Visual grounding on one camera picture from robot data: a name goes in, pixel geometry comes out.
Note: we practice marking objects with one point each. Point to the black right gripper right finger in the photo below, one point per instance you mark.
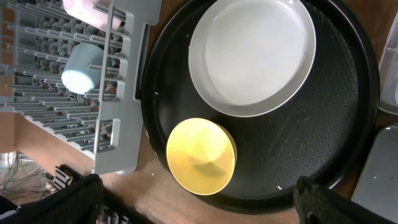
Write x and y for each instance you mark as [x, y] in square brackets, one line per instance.
[317, 204]

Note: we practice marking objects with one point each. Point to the clear plastic bin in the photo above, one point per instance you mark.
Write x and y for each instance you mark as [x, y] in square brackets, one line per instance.
[388, 72]

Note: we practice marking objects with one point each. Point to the round black tray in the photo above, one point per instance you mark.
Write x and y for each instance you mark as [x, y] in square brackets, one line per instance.
[319, 133]

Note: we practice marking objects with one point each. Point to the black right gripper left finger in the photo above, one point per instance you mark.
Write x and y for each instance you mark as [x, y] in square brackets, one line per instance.
[80, 202]

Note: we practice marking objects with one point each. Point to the grey plastic dishwasher rack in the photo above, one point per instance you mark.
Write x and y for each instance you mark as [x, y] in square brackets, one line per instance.
[105, 124]

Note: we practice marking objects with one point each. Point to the yellow plastic bowl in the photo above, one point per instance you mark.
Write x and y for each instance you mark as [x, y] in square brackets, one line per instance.
[201, 156]

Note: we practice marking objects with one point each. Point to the pink plastic cup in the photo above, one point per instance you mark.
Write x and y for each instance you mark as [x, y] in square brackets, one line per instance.
[84, 10]

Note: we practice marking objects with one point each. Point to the light blue plastic cup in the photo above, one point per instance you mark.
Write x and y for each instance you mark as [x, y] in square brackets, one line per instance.
[77, 77]

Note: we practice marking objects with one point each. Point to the pale grey round plate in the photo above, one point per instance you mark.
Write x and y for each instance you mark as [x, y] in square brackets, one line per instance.
[249, 57]

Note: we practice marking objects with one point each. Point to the black rectangular tray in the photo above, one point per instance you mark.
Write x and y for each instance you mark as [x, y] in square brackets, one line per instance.
[376, 189]

